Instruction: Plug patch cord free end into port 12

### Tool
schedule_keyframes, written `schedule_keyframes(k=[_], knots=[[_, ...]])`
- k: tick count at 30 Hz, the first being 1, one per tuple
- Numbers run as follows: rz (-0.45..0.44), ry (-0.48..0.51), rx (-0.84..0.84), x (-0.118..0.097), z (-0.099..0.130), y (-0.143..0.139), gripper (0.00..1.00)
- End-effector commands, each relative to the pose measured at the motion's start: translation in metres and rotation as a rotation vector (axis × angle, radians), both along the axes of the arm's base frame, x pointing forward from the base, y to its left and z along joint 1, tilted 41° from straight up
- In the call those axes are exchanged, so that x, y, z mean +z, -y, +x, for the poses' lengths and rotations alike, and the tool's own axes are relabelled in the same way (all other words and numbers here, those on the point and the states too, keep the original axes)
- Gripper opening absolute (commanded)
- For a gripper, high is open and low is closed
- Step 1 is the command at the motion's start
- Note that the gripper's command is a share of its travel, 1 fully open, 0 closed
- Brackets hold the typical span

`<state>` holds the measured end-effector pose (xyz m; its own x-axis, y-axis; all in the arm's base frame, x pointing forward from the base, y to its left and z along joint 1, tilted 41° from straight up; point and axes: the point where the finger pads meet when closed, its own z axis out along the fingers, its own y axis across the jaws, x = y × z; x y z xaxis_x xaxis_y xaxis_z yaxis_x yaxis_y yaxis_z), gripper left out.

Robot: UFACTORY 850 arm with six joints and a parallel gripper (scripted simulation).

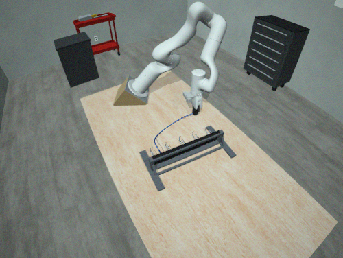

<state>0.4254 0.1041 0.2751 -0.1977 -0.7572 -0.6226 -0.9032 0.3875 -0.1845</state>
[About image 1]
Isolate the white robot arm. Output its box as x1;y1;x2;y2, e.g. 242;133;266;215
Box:
128;2;227;103

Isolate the black patch panel rack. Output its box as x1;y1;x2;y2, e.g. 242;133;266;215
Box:
139;126;236;191

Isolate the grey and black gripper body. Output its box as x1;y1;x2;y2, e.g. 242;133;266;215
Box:
191;95;202;110

